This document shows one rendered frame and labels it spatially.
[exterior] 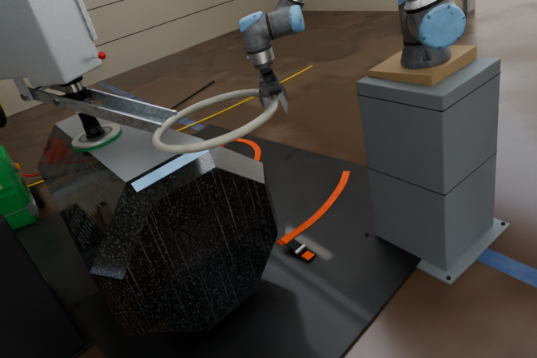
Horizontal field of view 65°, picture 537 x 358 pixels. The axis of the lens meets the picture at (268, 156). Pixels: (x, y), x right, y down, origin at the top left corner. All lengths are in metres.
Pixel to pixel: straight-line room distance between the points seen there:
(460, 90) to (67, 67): 1.48
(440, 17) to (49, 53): 1.38
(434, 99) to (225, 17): 6.47
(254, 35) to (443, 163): 0.85
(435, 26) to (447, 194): 0.67
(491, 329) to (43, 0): 2.06
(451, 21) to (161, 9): 6.11
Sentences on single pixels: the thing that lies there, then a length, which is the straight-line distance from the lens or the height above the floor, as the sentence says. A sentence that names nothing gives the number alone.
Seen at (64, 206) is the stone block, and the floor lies 0.65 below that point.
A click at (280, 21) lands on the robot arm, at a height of 1.20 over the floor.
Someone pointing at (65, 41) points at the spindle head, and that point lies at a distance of 1.85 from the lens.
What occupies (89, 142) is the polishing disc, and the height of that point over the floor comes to 0.86.
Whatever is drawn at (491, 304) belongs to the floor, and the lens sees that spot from 1.99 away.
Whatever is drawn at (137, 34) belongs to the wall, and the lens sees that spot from 7.14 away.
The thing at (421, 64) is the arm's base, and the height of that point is 0.91.
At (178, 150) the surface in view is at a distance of 1.42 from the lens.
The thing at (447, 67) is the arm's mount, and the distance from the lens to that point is 1.75.
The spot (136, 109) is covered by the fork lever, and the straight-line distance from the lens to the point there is 1.86.
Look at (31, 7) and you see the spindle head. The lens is 1.79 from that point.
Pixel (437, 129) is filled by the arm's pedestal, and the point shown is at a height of 0.72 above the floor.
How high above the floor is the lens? 1.49
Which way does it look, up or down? 28 degrees down
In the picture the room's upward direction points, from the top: 14 degrees counter-clockwise
